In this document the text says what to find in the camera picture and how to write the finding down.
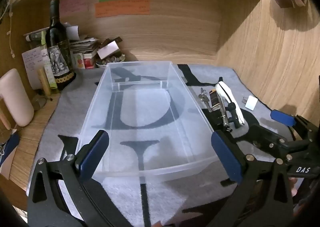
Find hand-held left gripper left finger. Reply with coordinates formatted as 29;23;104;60
26;129;125;227

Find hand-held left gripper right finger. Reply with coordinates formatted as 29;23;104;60
210;129;294;227

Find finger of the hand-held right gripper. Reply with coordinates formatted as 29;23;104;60
240;124;311;159
271;109;320;142

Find white plug adapter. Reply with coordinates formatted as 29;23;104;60
241;95;259;110

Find white electric shaver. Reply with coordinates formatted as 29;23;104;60
215;81;246;127

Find brown and silver lighter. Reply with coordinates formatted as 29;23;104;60
209;89;221;112

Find metal keys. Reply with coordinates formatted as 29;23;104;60
199;88;213;112

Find clear plastic storage box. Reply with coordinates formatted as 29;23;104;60
75;61;222;184

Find person's right hand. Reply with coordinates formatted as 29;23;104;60
289;178;300;197

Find grey mat with black letters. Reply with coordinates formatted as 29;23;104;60
26;63;300;227

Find clear glass jar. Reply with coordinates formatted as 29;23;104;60
31;93;48;111

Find beige lip balm tube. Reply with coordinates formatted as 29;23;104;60
37;68;52;97

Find green label tube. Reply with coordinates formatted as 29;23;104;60
44;63;59;91

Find blue cloth item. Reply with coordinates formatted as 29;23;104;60
0;132;20;168

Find fruit print card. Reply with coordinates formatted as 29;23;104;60
74;53;85;69

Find white bowl of beads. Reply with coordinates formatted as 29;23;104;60
96;54;126;69

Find cream white plastic bottle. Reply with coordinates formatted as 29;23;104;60
0;69;34;127

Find white small cardboard box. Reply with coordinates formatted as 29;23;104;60
97;41;119;60

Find stack of books and papers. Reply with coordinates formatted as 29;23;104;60
67;37;100;60

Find white handwritten paper note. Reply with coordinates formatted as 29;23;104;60
22;47;47;90

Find dark wine bottle elephant label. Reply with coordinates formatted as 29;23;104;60
46;0;77;90

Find white paper sheet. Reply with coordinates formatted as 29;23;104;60
65;25;80;40

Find white and green tube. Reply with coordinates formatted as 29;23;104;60
25;31;48;42

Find orange paper note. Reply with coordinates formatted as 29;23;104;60
94;0;150;18

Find pink paper note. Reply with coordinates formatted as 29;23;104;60
60;0;88;14

